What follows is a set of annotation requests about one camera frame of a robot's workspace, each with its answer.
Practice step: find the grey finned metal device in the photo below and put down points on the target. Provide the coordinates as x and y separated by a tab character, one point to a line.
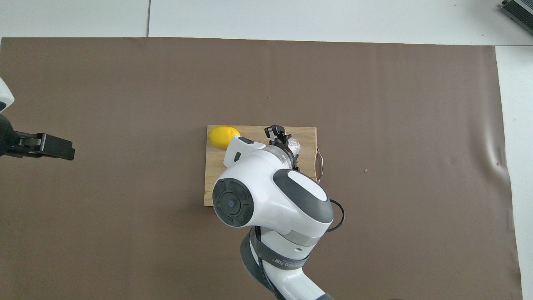
520	12

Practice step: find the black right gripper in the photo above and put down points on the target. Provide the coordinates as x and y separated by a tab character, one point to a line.
295	155

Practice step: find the brown paper table mat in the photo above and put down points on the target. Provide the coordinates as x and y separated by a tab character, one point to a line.
125	250

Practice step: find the clear textured glass cup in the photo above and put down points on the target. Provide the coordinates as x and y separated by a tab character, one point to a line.
295	145

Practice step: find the yellow lemon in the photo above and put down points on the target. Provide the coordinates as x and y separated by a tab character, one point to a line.
218	136

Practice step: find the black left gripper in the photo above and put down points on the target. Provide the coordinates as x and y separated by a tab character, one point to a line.
6	141

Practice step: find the wooden cutting board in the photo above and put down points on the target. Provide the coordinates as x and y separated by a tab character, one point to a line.
213	164

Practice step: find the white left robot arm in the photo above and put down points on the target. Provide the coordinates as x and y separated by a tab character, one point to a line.
5	93

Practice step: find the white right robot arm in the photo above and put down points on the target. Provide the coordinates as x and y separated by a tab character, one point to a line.
266	187

